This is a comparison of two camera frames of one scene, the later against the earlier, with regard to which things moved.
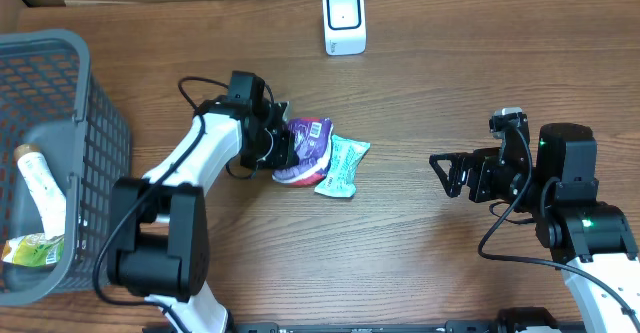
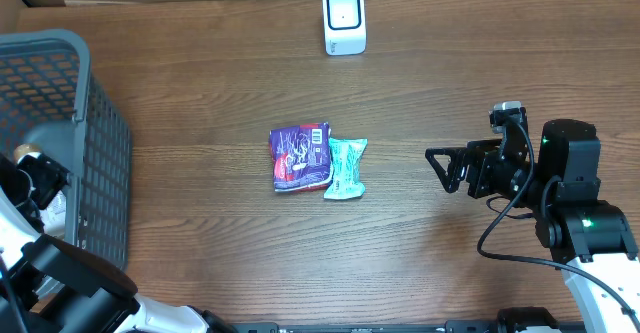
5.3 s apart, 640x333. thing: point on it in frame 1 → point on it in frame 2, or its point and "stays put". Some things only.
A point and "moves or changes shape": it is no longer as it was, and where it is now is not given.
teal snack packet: [340, 179] moves or changes shape
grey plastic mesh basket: [82, 143] stays put
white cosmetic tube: [43, 187] stays put
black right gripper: [482, 164] stays put
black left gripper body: [275, 152] → [38, 181]
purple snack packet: [312, 140] moves or changes shape
